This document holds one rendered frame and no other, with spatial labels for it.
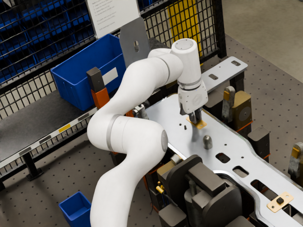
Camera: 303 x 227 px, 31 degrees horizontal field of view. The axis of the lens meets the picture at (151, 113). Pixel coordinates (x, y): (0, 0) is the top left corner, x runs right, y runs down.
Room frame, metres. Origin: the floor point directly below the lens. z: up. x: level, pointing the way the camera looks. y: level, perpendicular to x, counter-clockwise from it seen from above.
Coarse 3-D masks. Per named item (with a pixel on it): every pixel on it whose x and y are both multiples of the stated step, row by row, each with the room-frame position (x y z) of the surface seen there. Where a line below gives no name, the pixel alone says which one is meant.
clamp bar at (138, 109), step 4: (144, 104) 1.38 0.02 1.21; (148, 104) 1.37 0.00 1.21; (136, 108) 1.36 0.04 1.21; (140, 108) 1.36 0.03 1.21; (144, 108) 1.37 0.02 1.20; (136, 112) 1.35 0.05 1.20; (140, 112) 1.35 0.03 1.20; (144, 112) 1.36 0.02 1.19; (140, 116) 1.36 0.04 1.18; (144, 116) 1.36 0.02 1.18
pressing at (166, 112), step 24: (168, 96) 1.65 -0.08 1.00; (168, 120) 1.51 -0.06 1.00; (216, 120) 1.45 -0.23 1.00; (168, 144) 1.38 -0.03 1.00; (192, 144) 1.36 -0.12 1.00; (216, 144) 1.33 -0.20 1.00; (240, 144) 1.31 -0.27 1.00; (216, 168) 1.22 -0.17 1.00; (264, 168) 1.18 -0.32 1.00; (288, 192) 1.06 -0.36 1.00; (264, 216) 0.99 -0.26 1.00; (288, 216) 0.97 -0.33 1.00
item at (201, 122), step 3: (189, 120) 1.48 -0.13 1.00; (198, 120) 1.46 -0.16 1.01; (201, 120) 1.47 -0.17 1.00; (192, 123) 1.46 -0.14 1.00; (198, 123) 1.45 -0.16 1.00; (201, 123) 1.45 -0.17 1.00; (204, 123) 1.45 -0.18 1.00; (195, 126) 1.44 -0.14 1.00; (198, 126) 1.44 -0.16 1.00; (201, 126) 1.43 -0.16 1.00; (204, 126) 1.43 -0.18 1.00
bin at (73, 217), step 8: (80, 192) 1.45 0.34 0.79; (64, 200) 1.42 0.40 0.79; (72, 200) 1.43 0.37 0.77; (80, 200) 1.45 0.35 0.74; (64, 208) 1.42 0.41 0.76; (72, 208) 1.43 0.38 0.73; (80, 208) 1.44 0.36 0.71; (88, 208) 1.41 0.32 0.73; (64, 216) 1.40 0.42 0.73; (72, 216) 1.41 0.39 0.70; (80, 216) 1.33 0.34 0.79; (88, 216) 1.35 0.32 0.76; (72, 224) 1.33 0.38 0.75; (80, 224) 1.33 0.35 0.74; (88, 224) 1.34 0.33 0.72
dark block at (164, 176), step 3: (171, 168) 1.15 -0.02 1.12; (168, 171) 1.15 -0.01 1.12; (162, 174) 1.14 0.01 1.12; (165, 174) 1.14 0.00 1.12; (162, 177) 1.13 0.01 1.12; (165, 177) 1.12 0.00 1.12; (162, 180) 1.13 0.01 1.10; (165, 180) 1.11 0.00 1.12; (165, 183) 1.12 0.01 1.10; (165, 186) 1.12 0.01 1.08; (165, 189) 1.13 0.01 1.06; (168, 195) 1.13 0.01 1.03
